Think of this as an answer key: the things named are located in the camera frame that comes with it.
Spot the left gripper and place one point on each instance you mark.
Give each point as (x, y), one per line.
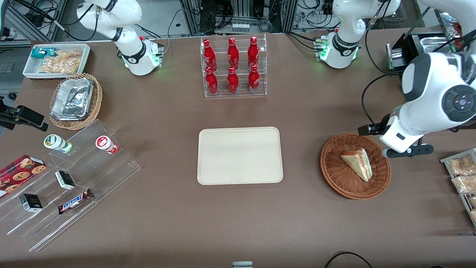
(373, 128)

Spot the triangular sandwich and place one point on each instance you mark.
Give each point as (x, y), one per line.
(359, 162)

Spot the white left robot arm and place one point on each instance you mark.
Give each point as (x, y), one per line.
(427, 85)

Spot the round brown wicker basket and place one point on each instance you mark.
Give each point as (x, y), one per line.
(342, 182)

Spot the beige rectangular tray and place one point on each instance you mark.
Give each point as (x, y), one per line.
(240, 156)

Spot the light wicker basket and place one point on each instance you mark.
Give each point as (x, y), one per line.
(96, 100)

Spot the black wrist connector block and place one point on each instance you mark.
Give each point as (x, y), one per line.
(372, 130)

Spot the clear bag of pastry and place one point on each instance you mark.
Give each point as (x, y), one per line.
(473, 216)
(473, 201)
(463, 165)
(465, 184)

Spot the black food warmer appliance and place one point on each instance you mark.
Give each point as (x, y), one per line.
(411, 48)

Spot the steel warmer pan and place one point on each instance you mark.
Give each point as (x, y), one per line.
(435, 42)

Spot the red sausage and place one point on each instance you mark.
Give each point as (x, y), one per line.
(458, 44)

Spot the red cola bottle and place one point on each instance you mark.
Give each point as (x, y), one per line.
(253, 53)
(211, 82)
(209, 56)
(232, 54)
(232, 82)
(254, 80)

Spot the clear acrylic bottle rack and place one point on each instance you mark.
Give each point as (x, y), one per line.
(223, 93)

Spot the white power strip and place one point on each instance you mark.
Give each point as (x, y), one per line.
(240, 27)

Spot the grey device edge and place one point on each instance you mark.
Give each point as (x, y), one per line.
(242, 265)

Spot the clear acrylic stepped shelf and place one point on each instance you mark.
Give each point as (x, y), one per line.
(108, 171)

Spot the red lid yogurt cup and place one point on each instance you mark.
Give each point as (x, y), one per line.
(105, 143)

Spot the Snickers chocolate bar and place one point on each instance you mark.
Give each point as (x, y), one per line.
(74, 201)

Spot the silver foil container stack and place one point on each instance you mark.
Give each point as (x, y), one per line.
(70, 98)

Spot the small black carton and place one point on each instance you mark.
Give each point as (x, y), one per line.
(31, 203)
(65, 180)

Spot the clear bag of crackers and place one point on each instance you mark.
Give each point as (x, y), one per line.
(59, 67)
(68, 55)

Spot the green lid yogurt cup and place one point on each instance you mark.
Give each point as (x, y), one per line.
(55, 142)

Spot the teal snack packet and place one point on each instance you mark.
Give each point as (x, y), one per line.
(41, 53)

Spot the white rectangular bin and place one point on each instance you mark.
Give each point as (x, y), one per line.
(29, 70)

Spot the red cookie box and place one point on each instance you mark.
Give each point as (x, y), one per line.
(20, 173)

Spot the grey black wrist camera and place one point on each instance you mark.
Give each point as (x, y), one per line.
(412, 150)

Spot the aluminium frame rack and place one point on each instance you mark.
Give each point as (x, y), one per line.
(193, 15)

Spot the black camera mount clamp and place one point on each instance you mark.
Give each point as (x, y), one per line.
(28, 116)

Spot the grey metal shelf frame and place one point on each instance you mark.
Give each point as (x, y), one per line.
(22, 22)

